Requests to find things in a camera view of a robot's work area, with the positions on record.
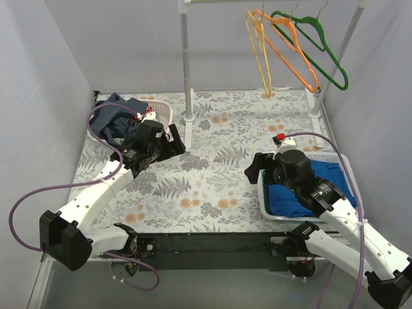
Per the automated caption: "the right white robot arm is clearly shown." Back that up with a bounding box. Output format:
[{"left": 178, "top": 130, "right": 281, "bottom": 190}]
[{"left": 245, "top": 149, "right": 411, "bottom": 308}]

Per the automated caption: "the yellow velvet hanger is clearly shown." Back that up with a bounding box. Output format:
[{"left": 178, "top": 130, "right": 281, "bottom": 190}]
[{"left": 245, "top": 11, "right": 272, "bottom": 98}]

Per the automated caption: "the green velvet hanger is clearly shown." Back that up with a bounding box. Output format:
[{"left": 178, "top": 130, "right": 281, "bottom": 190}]
[{"left": 270, "top": 9, "right": 349, "bottom": 91}]

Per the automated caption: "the green garment in basket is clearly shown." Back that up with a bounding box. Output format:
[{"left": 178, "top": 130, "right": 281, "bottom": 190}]
[{"left": 261, "top": 170, "right": 272, "bottom": 215}]

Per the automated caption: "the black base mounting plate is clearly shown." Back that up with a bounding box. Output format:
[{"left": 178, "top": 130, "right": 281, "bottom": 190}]
[{"left": 98, "top": 230, "right": 323, "bottom": 284}]

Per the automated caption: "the floral table mat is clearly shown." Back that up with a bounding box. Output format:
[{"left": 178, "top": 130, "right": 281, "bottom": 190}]
[{"left": 59, "top": 88, "right": 364, "bottom": 234}]

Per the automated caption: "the red white striped garment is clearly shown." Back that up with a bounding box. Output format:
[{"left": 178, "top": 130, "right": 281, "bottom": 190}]
[{"left": 144, "top": 105, "right": 153, "bottom": 116}]

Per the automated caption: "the navy blue tank top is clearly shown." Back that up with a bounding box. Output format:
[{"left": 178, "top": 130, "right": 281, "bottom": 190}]
[{"left": 89, "top": 93, "right": 149, "bottom": 147}]

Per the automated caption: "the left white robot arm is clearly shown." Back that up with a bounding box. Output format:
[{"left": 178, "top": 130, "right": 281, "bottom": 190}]
[{"left": 39, "top": 120, "right": 185, "bottom": 271}]

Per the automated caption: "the white left laundry basket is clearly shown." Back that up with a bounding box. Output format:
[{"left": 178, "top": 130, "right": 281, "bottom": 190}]
[{"left": 87, "top": 100, "right": 173, "bottom": 141}]

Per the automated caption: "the orange velvet hanger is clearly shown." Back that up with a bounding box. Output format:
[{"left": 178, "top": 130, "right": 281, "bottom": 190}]
[{"left": 252, "top": 10, "right": 319, "bottom": 93}]

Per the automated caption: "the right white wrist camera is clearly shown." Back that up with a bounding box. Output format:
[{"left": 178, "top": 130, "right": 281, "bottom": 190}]
[{"left": 272, "top": 133, "right": 297, "bottom": 155}]

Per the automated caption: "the blue folded shirt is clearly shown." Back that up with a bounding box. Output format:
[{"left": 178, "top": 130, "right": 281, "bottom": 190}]
[{"left": 268, "top": 160, "right": 357, "bottom": 218}]

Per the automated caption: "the white metal clothes rack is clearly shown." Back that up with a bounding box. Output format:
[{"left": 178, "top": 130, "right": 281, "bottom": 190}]
[{"left": 178, "top": 1, "right": 366, "bottom": 151}]

